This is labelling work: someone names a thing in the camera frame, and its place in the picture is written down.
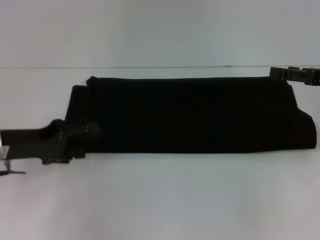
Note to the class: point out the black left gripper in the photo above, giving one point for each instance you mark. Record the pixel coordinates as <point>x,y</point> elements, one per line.
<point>30,142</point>

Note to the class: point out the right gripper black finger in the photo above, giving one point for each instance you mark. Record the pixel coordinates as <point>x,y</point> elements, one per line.
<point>295,75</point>

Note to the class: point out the black t-shirt with FREE print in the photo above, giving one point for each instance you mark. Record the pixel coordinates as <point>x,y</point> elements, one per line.
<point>187,112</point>

